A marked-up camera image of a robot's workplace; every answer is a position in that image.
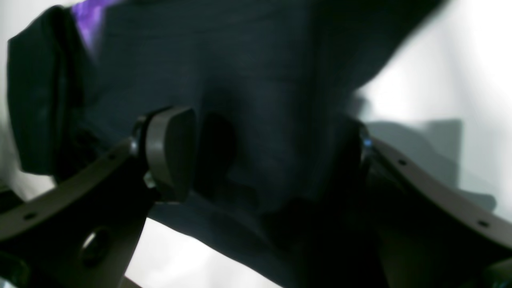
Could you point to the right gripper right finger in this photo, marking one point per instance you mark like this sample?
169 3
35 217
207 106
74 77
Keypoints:
419 233

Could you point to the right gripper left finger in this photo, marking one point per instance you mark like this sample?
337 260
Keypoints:
83 233

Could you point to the black T-shirt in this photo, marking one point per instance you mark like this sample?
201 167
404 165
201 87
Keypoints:
268 81

